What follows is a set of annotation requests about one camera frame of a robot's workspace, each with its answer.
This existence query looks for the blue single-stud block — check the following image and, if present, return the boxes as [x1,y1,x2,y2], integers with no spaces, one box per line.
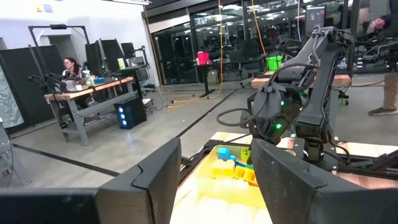
[217,147,237,162]

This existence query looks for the pink storage box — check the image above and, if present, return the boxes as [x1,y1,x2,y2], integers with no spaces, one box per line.
[197,51,210,65]

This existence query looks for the grey office chair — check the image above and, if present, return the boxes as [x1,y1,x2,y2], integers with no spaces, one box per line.
[133,65,156,94]

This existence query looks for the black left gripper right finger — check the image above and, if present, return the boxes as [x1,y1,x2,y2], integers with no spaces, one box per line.
[251,138,398,224]

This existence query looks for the wooden top background table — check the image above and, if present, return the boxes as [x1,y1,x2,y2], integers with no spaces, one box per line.
[251,70,352,90]

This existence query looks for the black gantry frame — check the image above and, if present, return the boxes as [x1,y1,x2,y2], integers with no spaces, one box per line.
[27,24,91,78]

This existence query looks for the orange hanging cable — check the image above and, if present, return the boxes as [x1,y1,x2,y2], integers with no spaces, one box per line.
[250,0,267,57]

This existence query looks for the green storage box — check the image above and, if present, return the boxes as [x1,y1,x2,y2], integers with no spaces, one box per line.
[266,55,283,71]

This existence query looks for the black computer tower blue lights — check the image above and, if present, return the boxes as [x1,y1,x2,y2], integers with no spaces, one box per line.
[114,96,147,130]

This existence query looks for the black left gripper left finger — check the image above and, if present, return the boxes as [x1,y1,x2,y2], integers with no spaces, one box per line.
[96,138,182,224]

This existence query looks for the black partition panel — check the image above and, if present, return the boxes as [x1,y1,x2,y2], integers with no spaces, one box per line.
[0,45,65,134]

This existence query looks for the crumpled grey sheet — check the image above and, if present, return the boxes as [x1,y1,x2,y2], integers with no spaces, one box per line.
[0,67,25,129]

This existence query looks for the yellow translucent bin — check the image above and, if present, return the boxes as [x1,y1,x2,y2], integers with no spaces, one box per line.
[177,144,296,209]

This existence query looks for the black background table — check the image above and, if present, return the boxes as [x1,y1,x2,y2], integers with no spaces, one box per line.
[195,58,269,98]

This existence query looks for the white spray bottle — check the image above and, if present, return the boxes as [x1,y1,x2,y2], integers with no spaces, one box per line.
[82,70,95,88]

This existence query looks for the person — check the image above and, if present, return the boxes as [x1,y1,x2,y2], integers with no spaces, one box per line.
[62,57,84,82]
[368,0,398,116]

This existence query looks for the small black monitor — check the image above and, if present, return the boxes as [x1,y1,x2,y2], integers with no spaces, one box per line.
[120,42,136,60]

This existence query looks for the wooden desk grey frame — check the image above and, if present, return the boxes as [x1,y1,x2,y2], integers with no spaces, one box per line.
[44,77,138,147]

